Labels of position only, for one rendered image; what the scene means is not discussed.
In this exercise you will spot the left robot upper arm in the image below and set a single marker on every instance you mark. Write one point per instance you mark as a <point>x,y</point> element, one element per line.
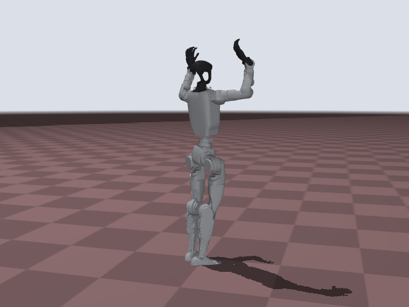
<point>184,94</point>

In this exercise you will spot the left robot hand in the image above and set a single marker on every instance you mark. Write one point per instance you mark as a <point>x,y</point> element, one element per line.
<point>190,59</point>

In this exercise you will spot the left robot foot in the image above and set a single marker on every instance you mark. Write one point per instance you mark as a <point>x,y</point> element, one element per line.
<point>189,256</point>

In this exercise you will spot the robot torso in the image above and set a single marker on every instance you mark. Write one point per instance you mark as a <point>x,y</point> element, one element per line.
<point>204,118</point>

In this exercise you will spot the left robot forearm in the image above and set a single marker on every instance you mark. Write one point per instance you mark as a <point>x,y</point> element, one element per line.
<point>189,77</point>

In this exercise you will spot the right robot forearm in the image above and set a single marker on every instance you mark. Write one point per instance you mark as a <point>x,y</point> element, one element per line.
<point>248,80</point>

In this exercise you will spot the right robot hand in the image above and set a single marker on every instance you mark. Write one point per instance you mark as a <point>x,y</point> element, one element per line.
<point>241,55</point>

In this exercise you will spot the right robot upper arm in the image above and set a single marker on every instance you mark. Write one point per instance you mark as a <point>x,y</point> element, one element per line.
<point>219,97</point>

